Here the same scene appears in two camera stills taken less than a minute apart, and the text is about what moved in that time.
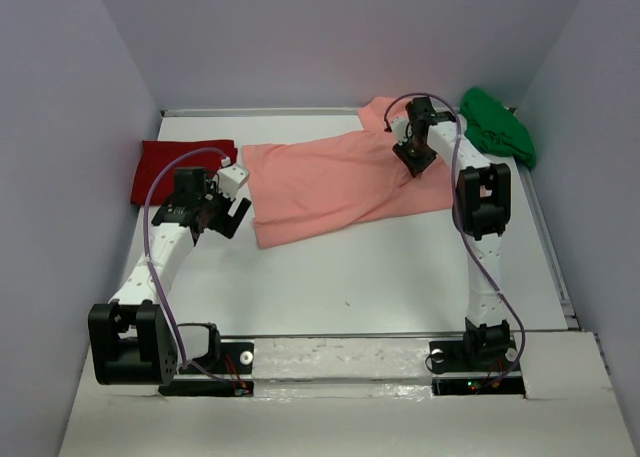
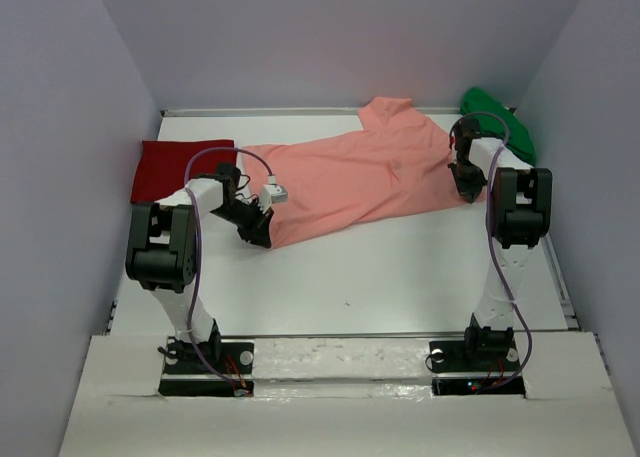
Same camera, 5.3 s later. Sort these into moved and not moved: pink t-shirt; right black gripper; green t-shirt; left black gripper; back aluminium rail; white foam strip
Moved: right black gripper; left black gripper
Not moved: back aluminium rail; green t-shirt; white foam strip; pink t-shirt
